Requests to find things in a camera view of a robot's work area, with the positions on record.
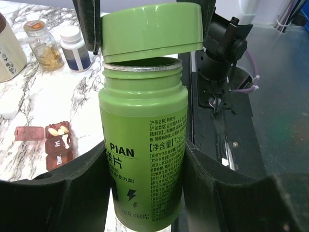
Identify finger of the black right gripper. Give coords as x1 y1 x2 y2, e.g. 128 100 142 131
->
176 0 216 42
72 0 101 55

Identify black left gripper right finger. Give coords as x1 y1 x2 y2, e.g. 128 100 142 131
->
183 141 309 232

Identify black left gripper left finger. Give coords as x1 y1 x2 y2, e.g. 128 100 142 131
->
0 142 110 232

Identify red weekly pill organizer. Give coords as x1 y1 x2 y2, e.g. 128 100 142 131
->
14 121 74 171

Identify green bottle cap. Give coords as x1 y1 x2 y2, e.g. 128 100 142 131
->
101 2 203 63

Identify green pill bottle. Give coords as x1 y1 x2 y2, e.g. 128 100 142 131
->
98 57 188 232

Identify small white pill bottle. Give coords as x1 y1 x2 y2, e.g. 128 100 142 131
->
60 26 91 72

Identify clear glass capsule jar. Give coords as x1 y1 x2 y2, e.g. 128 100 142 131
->
23 20 64 72

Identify brown lidded paper cup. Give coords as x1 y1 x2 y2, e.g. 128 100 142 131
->
0 14 27 83

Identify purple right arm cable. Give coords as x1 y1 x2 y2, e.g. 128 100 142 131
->
229 49 261 94

